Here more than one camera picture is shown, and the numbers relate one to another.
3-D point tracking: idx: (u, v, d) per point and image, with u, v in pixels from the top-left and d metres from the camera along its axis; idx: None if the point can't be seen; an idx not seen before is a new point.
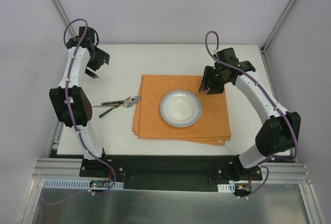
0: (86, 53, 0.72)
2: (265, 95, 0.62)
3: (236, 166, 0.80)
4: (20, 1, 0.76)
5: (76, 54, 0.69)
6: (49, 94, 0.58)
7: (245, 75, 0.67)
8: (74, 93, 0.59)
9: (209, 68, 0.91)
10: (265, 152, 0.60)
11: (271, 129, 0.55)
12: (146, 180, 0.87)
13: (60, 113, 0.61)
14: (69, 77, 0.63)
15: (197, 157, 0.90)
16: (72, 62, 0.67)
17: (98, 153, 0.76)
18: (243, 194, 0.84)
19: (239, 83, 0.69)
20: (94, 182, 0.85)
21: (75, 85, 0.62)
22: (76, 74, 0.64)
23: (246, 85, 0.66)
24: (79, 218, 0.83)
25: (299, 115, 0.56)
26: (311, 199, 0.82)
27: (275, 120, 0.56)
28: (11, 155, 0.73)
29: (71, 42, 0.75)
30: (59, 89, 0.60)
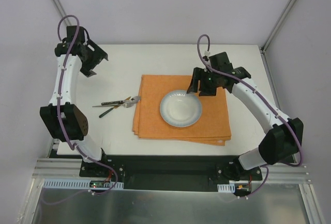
0: (76, 61, 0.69)
2: (266, 103, 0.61)
3: (237, 167, 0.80)
4: (20, 0, 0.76)
5: (65, 64, 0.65)
6: (40, 113, 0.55)
7: (242, 83, 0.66)
8: (67, 112, 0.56)
9: (198, 70, 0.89)
10: (271, 162, 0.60)
11: (275, 138, 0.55)
12: (146, 180, 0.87)
13: (54, 131, 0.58)
14: (60, 93, 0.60)
15: (194, 157, 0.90)
16: (62, 74, 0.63)
17: (98, 157, 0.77)
18: (243, 194, 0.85)
19: (236, 91, 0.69)
20: (94, 182, 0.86)
21: (68, 101, 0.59)
22: (67, 88, 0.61)
23: (244, 94, 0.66)
24: (79, 218, 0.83)
25: (301, 121, 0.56)
26: (311, 199, 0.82)
27: (278, 129, 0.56)
28: (10, 155, 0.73)
29: (59, 49, 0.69)
30: (50, 107, 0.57)
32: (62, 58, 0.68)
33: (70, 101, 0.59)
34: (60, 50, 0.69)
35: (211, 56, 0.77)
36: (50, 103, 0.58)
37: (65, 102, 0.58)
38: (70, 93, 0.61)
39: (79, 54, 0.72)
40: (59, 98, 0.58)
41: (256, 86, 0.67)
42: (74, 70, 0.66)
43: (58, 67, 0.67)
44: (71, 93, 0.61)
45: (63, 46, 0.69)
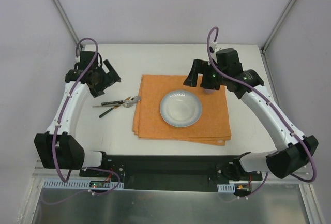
0: (84, 91, 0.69)
2: (280, 118, 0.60)
3: (237, 168, 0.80)
4: (20, 0, 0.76)
5: (72, 92, 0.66)
6: (35, 141, 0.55)
7: (255, 91, 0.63)
8: (61, 144, 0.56)
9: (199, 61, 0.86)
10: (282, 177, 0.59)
11: (291, 158, 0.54)
12: (146, 180, 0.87)
13: (46, 159, 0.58)
14: (60, 121, 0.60)
15: (192, 157, 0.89)
16: (66, 101, 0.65)
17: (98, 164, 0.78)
18: (243, 194, 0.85)
19: (246, 99, 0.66)
20: (94, 182, 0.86)
21: (65, 131, 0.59)
22: (68, 117, 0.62)
23: (256, 103, 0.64)
24: (79, 218, 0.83)
25: (315, 138, 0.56)
26: (311, 199, 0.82)
27: (292, 148, 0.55)
28: (10, 155, 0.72)
29: (70, 75, 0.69)
30: (46, 135, 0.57)
32: (70, 85, 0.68)
33: (68, 131, 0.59)
34: (71, 77, 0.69)
35: (220, 53, 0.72)
36: (47, 130, 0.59)
37: (63, 131, 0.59)
38: (70, 122, 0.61)
39: (88, 82, 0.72)
40: (57, 127, 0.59)
41: (269, 96, 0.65)
42: (79, 97, 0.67)
43: (65, 92, 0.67)
44: (70, 122, 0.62)
45: (75, 73, 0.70)
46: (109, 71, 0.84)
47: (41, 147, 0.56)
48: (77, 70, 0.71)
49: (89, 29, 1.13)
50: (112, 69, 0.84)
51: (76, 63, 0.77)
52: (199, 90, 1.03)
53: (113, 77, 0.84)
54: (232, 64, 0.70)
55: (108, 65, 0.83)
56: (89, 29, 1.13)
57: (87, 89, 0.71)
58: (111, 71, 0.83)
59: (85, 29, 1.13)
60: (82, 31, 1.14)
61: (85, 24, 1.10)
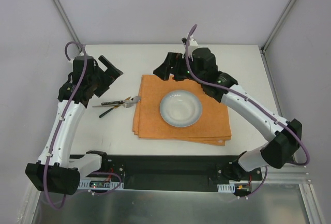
0: (77, 111, 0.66)
2: (261, 110, 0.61)
3: (237, 170, 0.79)
4: (20, 0, 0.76)
5: (64, 115, 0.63)
6: (25, 172, 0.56)
7: (231, 92, 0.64)
8: (53, 173, 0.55)
9: (174, 53, 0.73)
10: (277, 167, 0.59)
11: (280, 144, 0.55)
12: (146, 180, 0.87)
13: (41, 186, 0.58)
14: (51, 151, 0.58)
15: (192, 157, 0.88)
16: (59, 125, 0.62)
17: (97, 167, 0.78)
18: (243, 194, 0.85)
19: (226, 102, 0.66)
20: (94, 182, 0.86)
21: (57, 161, 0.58)
22: (60, 145, 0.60)
23: (236, 103, 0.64)
24: (80, 218, 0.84)
25: (299, 122, 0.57)
26: (311, 199, 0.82)
27: (281, 135, 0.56)
28: (10, 155, 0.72)
29: (63, 93, 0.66)
30: (38, 165, 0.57)
32: (63, 105, 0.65)
33: (60, 162, 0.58)
34: (64, 94, 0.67)
35: (197, 57, 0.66)
36: (39, 160, 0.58)
37: (54, 163, 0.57)
38: (62, 151, 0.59)
39: (83, 99, 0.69)
40: (48, 157, 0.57)
41: (246, 92, 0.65)
42: (73, 119, 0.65)
43: (57, 114, 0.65)
44: (63, 151, 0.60)
45: (69, 90, 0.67)
46: (108, 68, 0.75)
47: (34, 178, 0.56)
48: (71, 85, 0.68)
49: (89, 29, 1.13)
50: (111, 65, 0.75)
51: (70, 73, 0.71)
52: (199, 90, 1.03)
53: (113, 74, 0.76)
54: (209, 68, 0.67)
55: (106, 62, 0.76)
56: (90, 29, 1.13)
57: (82, 107, 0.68)
58: (109, 69, 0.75)
59: (85, 29, 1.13)
60: (82, 31, 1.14)
61: (85, 24, 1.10)
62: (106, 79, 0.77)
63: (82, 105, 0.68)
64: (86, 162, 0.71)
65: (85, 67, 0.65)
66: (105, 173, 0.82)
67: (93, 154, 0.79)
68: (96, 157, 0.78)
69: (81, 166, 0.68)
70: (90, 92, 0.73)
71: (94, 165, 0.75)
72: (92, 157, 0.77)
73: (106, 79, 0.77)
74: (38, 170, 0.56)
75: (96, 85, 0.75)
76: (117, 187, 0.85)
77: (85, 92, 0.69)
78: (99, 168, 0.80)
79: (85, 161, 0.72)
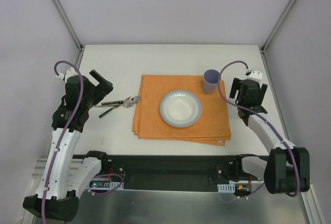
0: (73, 138, 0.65)
2: (274, 132, 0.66)
3: (236, 164, 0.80)
4: (20, 1, 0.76)
5: (59, 145, 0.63)
6: (23, 206, 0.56)
7: (256, 115, 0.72)
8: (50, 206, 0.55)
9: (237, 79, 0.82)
10: (270, 190, 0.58)
11: (275, 157, 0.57)
12: (146, 180, 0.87)
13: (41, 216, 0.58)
14: (47, 184, 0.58)
15: (195, 157, 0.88)
16: (54, 157, 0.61)
17: (98, 170, 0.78)
18: (243, 194, 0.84)
19: (251, 122, 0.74)
20: (94, 182, 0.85)
21: (54, 194, 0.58)
22: (56, 177, 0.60)
23: (257, 123, 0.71)
24: (80, 218, 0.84)
25: (306, 151, 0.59)
26: (311, 200, 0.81)
27: (280, 151, 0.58)
28: (10, 155, 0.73)
29: (57, 120, 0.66)
30: (35, 199, 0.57)
32: (57, 133, 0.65)
33: (57, 195, 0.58)
34: (58, 121, 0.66)
35: (243, 83, 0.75)
36: (36, 193, 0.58)
37: (51, 196, 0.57)
38: (59, 183, 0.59)
39: (77, 124, 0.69)
40: (45, 191, 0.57)
41: (269, 118, 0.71)
42: (68, 148, 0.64)
43: (53, 143, 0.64)
44: (59, 183, 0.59)
45: (62, 116, 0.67)
46: (100, 83, 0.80)
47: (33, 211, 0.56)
48: (64, 111, 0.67)
49: (89, 29, 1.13)
50: (103, 79, 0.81)
51: (63, 96, 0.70)
52: (199, 90, 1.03)
53: (104, 88, 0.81)
54: (250, 95, 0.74)
55: (98, 77, 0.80)
56: (90, 29, 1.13)
57: (78, 133, 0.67)
58: (102, 83, 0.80)
59: (85, 29, 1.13)
60: (82, 31, 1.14)
61: (85, 24, 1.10)
62: (99, 92, 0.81)
63: (77, 131, 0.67)
64: (85, 175, 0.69)
65: (81, 95, 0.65)
66: (105, 174, 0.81)
67: (93, 158, 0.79)
68: (96, 162, 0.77)
69: (80, 182, 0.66)
70: (86, 115, 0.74)
71: (92, 171, 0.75)
72: (92, 161, 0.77)
73: (99, 94, 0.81)
74: (36, 203, 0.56)
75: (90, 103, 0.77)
76: (117, 187, 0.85)
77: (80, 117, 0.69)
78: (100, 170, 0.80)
79: (84, 173, 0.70)
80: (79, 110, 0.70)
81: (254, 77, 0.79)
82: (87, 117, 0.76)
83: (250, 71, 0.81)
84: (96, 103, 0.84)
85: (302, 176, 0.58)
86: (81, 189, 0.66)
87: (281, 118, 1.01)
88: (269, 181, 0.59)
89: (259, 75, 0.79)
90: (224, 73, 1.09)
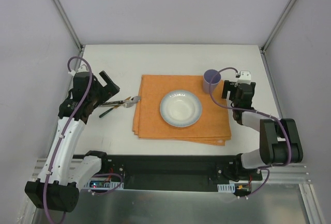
0: (77, 127, 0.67)
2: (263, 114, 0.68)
3: (236, 164, 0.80)
4: (20, 0, 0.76)
5: (64, 132, 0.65)
6: (25, 188, 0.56)
7: (246, 111, 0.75)
8: (53, 191, 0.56)
9: (228, 81, 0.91)
10: (266, 160, 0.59)
11: (265, 124, 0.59)
12: (146, 180, 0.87)
13: (41, 204, 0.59)
14: (51, 169, 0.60)
15: (195, 157, 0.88)
16: (59, 143, 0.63)
17: (98, 168, 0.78)
18: (243, 194, 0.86)
19: (244, 118, 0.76)
20: (94, 182, 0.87)
21: (56, 179, 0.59)
22: (60, 162, 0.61)
23: (250, 116, 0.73)
24: (80, 217, 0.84)
25: (294, 121, 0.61)
26: (311, 199, 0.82)
27: (269, 121, 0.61)
28: (10, 155, 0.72)
29: (63, 110, 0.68)
30: (38, 183, 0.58)
32: (63, 121, 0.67)
33: (59, 180, 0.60)
34: (64, 111, 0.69)
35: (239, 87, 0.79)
36: (39, 178, 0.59)
37: (54, 180, 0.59)
38: (62, 168, 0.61)
39: (83, 115, 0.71)
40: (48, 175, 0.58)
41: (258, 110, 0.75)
42: (73, 136, 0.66)
43: (58, 130, 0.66)
44: (62, 168, 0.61)
45: (69, 106, 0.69)
46: (107, 84, 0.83)
47: (34, 196, 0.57)
48: (71, 102, 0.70)
49: (89, 29, 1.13)
50: (110, 79, 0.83)
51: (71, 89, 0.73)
52: (199, 90, 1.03)
53: (111, 90, 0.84)
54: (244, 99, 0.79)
55: (105, 78, 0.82)
56: (90, 29, 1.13)
57: (82, 123, 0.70)
58: (109, 84, 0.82)
59: (85, 29, 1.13)
60: (82, 31, 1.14)
61: (85, 24, 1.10)
62: (105, 93, 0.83)
63: (81, 121, 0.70)
64: (85, 170, 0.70)
65: (89, 86, 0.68)
66: (105, 174, 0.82)
67: (93, 156, 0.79)
68: (96, 160, 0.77)
69: (80, 175, 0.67)
70: (90, 108, 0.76)
71: (93, 168, 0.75)
72: (92, 159, 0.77)
73: (105, 94, 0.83)
74: (38, 188, 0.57)
75: (95, 100, 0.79)
76: (117, 187, 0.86)
77: (85, 108, 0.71)
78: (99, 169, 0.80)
79: (85, 168, 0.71)
80: (85, 102, 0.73)
81: (244, 79, 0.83)
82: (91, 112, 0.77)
83: (239, 74, 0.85)
84: (101, 104, 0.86)
85: (294, 142, 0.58)
86: (80, 183, 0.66)
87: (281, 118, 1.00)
88: (264, 152, 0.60)
89: (249, 76, 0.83)
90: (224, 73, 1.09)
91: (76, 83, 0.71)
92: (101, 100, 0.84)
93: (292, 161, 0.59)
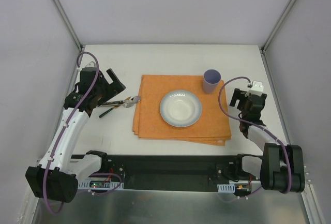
0: (81, 118, 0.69)
2: (269, 134, 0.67)
3: (236, 164, 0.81)
4: (20, 0, 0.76)
5: (69, 121, 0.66)
6: (26, 173, 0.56)
7: (254, 125, 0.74)
8: (52, 177, 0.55)
9: (239, 90, 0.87)
10: (264, 184, 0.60)
11: (269, 151, 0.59)
12: (146, 180, 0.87)
13: (39, 192, 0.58)
14: (53, 155, 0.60)
15: (197, 157, 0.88)
16: (62, 132, 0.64)
17: (98, 167, 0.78)
18: (243, 194, 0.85)
19: (251, 132, 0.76)
20: (94, 182, 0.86)
21: (57, 166, 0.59)
22: (62, 150, 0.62)
23: (256, 132, 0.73)
24: (80, 218, 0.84)
25: (301, 150, 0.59)
26: (312, 199, 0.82)
27: (274, 146, 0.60)
28: (10, 155, 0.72)
29: (68, 101, 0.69)
30: (39, 169, 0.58)
32: (68, 112, 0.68)
33: (60, 167, 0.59)
34: (69, 103, 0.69)
35: (249, 100, 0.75)
36: (40, 163, 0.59)
37: (55, 167, 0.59)
38: (64, 156, 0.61)
39: (87, 108, 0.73)
40: (50, 161, 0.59)
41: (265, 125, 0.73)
42: (76, 127, 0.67)
43: (62, 120, 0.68)
44: (64, 156, 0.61)
45: (74, 98, 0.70)
46: (114, 81, 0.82)
47: (34, 182, 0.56)
48: (77, 94, 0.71)
49: (89, 29, 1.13)
50: (117, 79, 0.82)
51: (77, 83, 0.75)
52: (199, 90, 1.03)
53: (117, 88, 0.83)
54: (254, 112, 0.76)
55: (113, 76, 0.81)
56: (90, 29, 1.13)
57: (86, 116, 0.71)
58: (115, 82, 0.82)
59: (85, 29, 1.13)
60: (82, 31, 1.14)
61: (85, 24, 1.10)
62: (110, 90, 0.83)
63: (86, 113, 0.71)
64: (85, 166, 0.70)
65: (95, 79, 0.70)
66: (103, 173, 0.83)
67: (92, 155, 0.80)
68: (96, 159, 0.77)
69: (80, 170, 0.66)
70: (94, 102, 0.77)
71: (93, 166, 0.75)
72: (92, 158, 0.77)
73: (110, 92, 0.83)
74: (38, 174, 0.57)
75: (101, 95, 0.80)
76: (117, 187, 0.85)
77: (89, 101, 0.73)
78: (98, 169, 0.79)
79: (86, 164, 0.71)
80: (90, 95, 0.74)
81: (255, 90, 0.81)
82: (94, 106, 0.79)
83: (252, 83, 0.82)
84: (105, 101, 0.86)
85: (297, 172, 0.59)
86: (79, 177, 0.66)
87: (281, 118, 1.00)
88: (264, 176, 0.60)
89: (260, 88, 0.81)
90: (231, 83, 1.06)
91: (83, 77, 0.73)
92: (106, 97, 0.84)
93: (292, 190, 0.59)
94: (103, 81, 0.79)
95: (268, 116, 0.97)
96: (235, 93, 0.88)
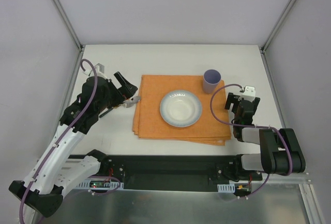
0: (74, 139, 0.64)
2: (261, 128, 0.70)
3: (236, 164, 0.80)
4: (20, 0, 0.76)
5: (59, 142, 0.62)
6: (9, 187, 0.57)
7: (246, 127, 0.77)
8: (30, 199, 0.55)
9: (232, 94, 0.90)
10: (267, 169, 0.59)
11: (264, 135, 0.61)
12: (146, 180, 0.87)
13: None
14: (36, 176, 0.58)
15: (197, 157, 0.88)
16: (50, 151, 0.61)
17: (95, 170, 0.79)
18: (243, 194, 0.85)
19: (244, 135, 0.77)
20: (94, 182, 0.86)
21: (38, 188, 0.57)
22: (46, 172, 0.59)
23: (249, 131, 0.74)
24: (80, 218, 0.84)
25: (293, 131, 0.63)
26: (311, 199, 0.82)
27: (270, 130, 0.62)
28: (10, 155, 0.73)
29: (65, 117, 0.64)
30: (20, 187, 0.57)
32: (62, 129, 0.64)
33: (40, 190, 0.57)
34: (66, 118, 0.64)
35: (240, 105, 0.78)
36: (23, 181, 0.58)
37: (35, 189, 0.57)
38: (47, 179, 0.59)
39: (83, 125, 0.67)
40: (31, 182, 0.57)
41: (255, 125, 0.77)
42: (66, 148, 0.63)
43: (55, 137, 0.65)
44: (47, 178, 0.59)
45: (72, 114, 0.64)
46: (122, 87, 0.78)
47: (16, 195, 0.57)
48: (75, 109, 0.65)
49: (89, 29, 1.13)
50: (126, 84, 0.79)
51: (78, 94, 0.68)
52: (199, 90, 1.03)
53: (125, 93, 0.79)
54: (245, 116, 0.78)
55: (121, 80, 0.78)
56: (89, 29, 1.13)
57: (81, 134, 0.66)
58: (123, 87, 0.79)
59: (85, 29, 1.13)
60: (82, 31, 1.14)
61: (85, 24, 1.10)
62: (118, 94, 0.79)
63: (80, 132, 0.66)
64: (78, 175, 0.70)
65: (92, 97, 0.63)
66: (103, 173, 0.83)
67: (93, 158, 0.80)
68: (94, 164, 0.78)
69: (71, 180, 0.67)
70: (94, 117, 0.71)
71: (90, 170, 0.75)
72: (90, 164, 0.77)
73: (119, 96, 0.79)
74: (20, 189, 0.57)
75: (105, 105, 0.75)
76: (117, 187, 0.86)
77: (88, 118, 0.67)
78: (96, 169, 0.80)
79: (80, 171, 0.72)
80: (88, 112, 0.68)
81: (246, 95, 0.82)
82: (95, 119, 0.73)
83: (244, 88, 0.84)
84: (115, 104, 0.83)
85: (295, 150, 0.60)
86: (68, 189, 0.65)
87: (281, 118, 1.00)
88: (266, 162, 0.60)
89: (252, 93, 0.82)
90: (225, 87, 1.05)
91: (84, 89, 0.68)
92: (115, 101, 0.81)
93: (293, 172, 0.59)
94: (108, 88, 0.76)
95: (267, 116, 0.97)
96: (229, 97, 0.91)
